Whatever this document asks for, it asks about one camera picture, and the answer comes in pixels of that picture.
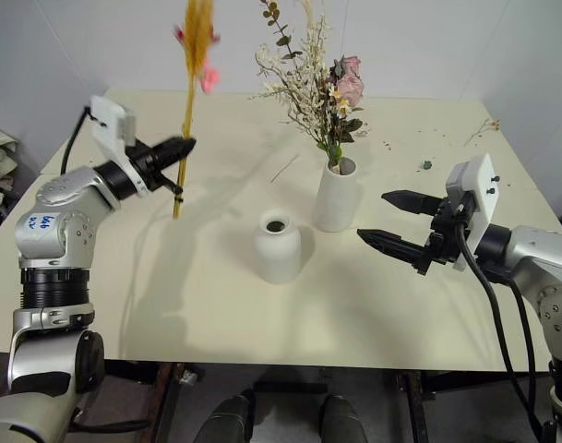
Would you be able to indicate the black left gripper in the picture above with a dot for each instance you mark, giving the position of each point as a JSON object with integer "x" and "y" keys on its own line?
{"x": 147, "y": 160}

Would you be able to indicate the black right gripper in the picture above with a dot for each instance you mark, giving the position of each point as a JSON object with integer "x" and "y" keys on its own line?
{"x": 446, "y": 240}

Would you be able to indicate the yellow dried flower stem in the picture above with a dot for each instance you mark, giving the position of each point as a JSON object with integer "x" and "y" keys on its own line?
{"x": 190, "y": 92}

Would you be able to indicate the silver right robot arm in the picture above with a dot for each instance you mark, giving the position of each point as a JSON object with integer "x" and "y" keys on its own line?
{"x": 539, "y": 258}

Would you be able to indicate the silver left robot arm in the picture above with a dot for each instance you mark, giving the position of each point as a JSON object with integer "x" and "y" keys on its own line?
{"x": 54, "y": 231}

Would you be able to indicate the small dried flower sprig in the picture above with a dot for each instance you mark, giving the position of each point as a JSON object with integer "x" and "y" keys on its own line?
{"x": 481, "y": 129}

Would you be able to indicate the small green plant scrap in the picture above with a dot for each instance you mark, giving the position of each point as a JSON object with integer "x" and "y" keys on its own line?
{"x": 426, "y": 164}

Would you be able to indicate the tall white vase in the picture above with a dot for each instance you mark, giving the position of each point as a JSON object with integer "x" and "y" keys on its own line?
{"x": 335, "y": 203}

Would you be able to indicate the thin loose dry twig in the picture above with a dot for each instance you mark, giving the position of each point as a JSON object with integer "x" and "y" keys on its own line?
{"x": 284, "y": 168}

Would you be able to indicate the short round white vase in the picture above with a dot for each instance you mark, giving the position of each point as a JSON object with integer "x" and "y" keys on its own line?
{"x": 277, "y": 254}

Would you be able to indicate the white and rose dried bouquet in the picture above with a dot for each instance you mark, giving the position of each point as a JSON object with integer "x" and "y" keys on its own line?
{"x": 315, "y": 92}

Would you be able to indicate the dark rounded shape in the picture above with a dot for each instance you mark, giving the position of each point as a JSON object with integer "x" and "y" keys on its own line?
{"x": 230, "y": 420}
{"x": 343, "y": 420}

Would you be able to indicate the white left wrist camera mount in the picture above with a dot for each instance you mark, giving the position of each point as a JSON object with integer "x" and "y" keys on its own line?
{"x": 110, "y": 117}

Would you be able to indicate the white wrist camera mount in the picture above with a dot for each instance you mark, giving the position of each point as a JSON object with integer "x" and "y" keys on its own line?
{"x": 481, "y": 184}
{"x": 110, "y": 117}

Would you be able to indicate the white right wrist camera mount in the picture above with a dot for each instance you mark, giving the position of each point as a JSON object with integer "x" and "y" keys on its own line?
{"x": 481, "y": 184}

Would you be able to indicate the dark metal table frame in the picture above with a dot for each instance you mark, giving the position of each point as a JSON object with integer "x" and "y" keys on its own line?
{"x": 414, "y": 406}

